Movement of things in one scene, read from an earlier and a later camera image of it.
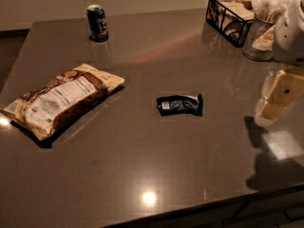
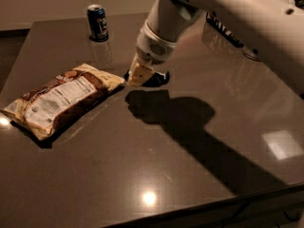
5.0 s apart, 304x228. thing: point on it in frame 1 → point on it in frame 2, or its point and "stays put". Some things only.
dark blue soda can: (97, 23) stays put
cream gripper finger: (280, 89) → (152, 48)
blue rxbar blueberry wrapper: (180, 104) → (157, 79)
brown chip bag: (43, 107) stays put
